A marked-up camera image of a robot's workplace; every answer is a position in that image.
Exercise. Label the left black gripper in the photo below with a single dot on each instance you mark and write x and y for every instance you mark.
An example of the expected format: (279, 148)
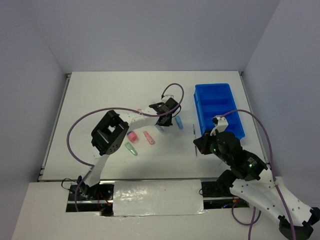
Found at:
(168, 123)

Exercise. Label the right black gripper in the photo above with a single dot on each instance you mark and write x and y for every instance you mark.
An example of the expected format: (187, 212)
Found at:
(201, 143)

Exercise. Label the grey thin pen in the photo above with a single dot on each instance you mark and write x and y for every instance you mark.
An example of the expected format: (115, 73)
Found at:
(194, 138)

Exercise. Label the light blue clear marker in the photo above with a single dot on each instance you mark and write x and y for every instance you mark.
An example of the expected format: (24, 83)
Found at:
(161, 130)

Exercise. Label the pink correction tape highlighter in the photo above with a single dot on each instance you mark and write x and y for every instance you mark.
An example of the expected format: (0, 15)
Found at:
(149, 138)

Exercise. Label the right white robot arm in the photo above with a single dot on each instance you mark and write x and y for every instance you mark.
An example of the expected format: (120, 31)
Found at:
(252, 180)

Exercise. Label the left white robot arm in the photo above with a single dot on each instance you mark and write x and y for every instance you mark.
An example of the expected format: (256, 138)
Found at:
(108, 135)

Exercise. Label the small blue highlighter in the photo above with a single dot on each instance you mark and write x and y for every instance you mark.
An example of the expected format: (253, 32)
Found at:
(179, 122)

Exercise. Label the blue plastic divided bin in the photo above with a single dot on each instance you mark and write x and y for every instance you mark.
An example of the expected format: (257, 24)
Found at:
(212, 100)

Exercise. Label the pink capped crayon tube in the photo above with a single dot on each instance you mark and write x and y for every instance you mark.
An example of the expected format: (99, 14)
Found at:
(132, 136)

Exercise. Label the green clear highlighter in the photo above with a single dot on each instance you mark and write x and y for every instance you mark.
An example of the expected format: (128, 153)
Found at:
(130, 147)

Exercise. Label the silver tape sheet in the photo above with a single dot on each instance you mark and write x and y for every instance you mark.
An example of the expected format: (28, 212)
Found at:
(157, 198)

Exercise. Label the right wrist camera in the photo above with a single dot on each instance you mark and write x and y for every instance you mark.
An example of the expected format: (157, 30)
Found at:
(220, 125)

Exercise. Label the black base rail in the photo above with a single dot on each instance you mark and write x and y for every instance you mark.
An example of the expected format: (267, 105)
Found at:
(102, 203)

